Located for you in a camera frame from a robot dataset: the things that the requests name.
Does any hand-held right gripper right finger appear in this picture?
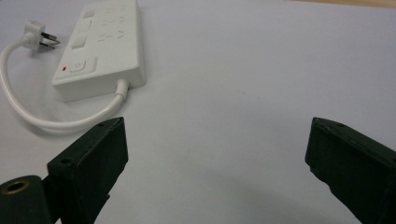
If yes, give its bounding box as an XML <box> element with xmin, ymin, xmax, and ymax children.
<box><xmin>304</xmin><ymin>117</ymin><xmax>396</xmax><ymax>224</ymax></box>

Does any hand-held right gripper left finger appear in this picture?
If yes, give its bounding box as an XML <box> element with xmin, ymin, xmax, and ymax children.
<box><xmin>47</xmin><ymin>116</ymin><xmax>130</xmax><ymax>224</ymax></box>

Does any white power cable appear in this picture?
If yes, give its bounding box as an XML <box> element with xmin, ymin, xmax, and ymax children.
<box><xmin>0</xmin><ymin>36</ymin><xmax>130</xmax><ymax>132</ymax></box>

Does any white power strip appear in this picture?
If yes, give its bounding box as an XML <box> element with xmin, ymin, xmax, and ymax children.
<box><xmin>51</xmin><ymin>0</ymin><xmax>148</xmax><ymax>103</ymax></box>

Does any white power plug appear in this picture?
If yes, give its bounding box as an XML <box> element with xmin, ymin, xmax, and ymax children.
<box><xmin>21</xmin><ymin>20</ymin><xmax>62</xmax><ymax>52</ymax></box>

